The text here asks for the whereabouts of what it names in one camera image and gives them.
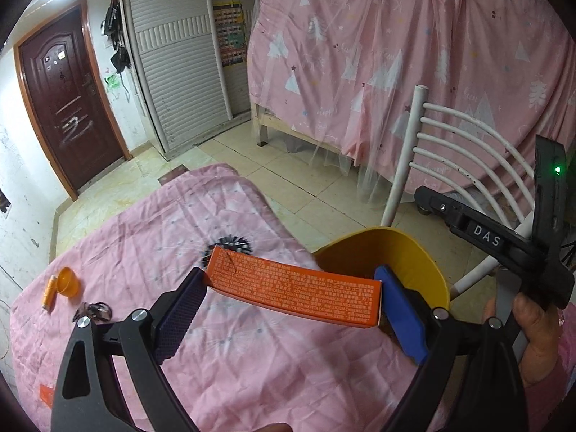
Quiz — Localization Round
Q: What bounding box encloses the pink bed sheet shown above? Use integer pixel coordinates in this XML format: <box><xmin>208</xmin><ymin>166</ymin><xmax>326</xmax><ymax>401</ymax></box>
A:
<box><xmin>9</xmin><ymin>164</ymin><xmax>451</xmax><ymax>432</ymax></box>

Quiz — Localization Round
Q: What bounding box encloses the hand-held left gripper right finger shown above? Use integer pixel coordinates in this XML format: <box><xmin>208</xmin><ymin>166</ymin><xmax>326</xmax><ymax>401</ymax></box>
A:
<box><xmin>373</xmin><ymin>265</ymin><xmax>529</xmax><ymax>432</ymax></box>

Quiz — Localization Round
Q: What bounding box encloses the brown floor scale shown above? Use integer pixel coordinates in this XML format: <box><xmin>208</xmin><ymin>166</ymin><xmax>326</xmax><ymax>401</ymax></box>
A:
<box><xmin>158</xmin><ymin>164</ymin><xmax>190</xmax><ymax>185</ymax></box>

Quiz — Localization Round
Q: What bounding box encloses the pink printed curtain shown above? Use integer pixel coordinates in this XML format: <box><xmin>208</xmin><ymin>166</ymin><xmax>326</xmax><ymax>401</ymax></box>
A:
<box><xmin>247</xmin><ymin>0</ymin><xmax>576</xmax><ymax>208</ymax></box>

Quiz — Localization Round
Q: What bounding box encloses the small orange bottle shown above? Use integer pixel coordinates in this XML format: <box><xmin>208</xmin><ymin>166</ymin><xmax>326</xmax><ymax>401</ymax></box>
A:
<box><xmin>42</xmin><ymin>274</ymin><xmax>58</xmax><ymax>311</ymax></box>

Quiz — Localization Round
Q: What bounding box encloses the wooden bed frame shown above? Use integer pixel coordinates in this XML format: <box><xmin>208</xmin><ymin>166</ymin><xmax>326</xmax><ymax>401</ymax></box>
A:
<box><xmin>251</xmin><ymin>101</ymin><xmax>352</xmax><ymax>165</ymax></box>

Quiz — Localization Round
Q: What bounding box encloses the orange carton box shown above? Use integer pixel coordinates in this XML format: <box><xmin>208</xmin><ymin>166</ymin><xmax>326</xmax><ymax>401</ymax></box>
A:
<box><xmin>204</xmin><ymin>245</ymin><xmax>385</xmax><ymax>328</ymax></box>

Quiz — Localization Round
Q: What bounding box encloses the black hanging bag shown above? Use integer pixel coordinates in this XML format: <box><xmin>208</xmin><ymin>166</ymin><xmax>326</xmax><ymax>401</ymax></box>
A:
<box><xmin>110</xmin><ymin>45</ymin><xmax>131</xmax><ymax>75</ymax></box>
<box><xmin>103</xmin><ymin>0</ymin><xmax>122</xmax><ymax>37</ymax></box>

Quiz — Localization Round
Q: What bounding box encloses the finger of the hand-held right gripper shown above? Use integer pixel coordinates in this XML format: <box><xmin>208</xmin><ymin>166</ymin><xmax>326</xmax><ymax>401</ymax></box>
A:
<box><xmin>413</xmin><ymin>185</ymin><xmax>541</xmax><ymax>262</ymax></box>

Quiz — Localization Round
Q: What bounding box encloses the colourful grid poster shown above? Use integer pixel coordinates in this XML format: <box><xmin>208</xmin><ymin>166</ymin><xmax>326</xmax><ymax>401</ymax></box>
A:
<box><xmin>212</xmin><ymin>2</ymin><xmax>248</xmax><ymax>67</ymax></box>

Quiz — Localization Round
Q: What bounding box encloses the yellow plastic bin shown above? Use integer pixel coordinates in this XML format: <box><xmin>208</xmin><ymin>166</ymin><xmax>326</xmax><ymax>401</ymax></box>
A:
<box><xmin>312</xmin><ymin>227</ymin><xmax>451</xmax><ymax>338</ymax></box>

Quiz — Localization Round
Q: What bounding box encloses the dark brown door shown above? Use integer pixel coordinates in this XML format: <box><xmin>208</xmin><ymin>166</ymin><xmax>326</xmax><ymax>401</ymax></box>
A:
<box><xmin>13</xmin><ymin>2</ymin><xmax>133</xmax><ymax>201</ymax></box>

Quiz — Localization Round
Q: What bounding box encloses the person's right forearm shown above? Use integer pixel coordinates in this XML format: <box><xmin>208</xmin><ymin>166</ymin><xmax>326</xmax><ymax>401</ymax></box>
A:
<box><xmin>524</xmin><ymin>351</ymin><xmax>576</xmax><ymax>432</ymax></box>

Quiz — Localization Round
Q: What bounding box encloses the orange plastic cap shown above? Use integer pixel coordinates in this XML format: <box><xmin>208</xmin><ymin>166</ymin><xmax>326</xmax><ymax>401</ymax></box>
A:
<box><xmin>58</xmin><ymin>266</ymin><xmax>82</xmax><ymax>298</ymax></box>

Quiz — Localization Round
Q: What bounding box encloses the black hair clip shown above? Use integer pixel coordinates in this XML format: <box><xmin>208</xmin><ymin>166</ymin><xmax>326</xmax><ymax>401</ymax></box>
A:
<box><xmin>72</xmin><ymin>301</ymin><xmax>113</xmax><ymax>324</ymax></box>

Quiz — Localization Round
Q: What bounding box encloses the white slatted wardrobe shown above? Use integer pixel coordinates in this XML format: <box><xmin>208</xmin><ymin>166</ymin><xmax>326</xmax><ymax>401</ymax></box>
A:
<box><xmin>119</xmin><ymin>0</ymin><xmax>259</xmax><ymax>160</ymax></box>

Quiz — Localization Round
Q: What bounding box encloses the person's right hand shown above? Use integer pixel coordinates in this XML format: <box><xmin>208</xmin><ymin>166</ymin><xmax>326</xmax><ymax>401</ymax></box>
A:
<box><xmin>483</xmin><ymin>294</ymin><xmax>563</xmax><ymax>388</ymax></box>

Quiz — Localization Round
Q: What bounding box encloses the white metal chair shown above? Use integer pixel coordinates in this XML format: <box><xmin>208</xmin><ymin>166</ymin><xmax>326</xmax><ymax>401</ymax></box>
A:
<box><xmin>380</xmin><ymin>85</ymin><xmax>541</xmax><ymax>300</ymax></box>

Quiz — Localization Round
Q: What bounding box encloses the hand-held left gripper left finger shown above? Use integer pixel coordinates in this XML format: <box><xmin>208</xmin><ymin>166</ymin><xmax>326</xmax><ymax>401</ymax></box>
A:
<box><xmin>50</xmin><ymin>266</ymin><xmax>208</xmax><ymax>432</ymax></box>

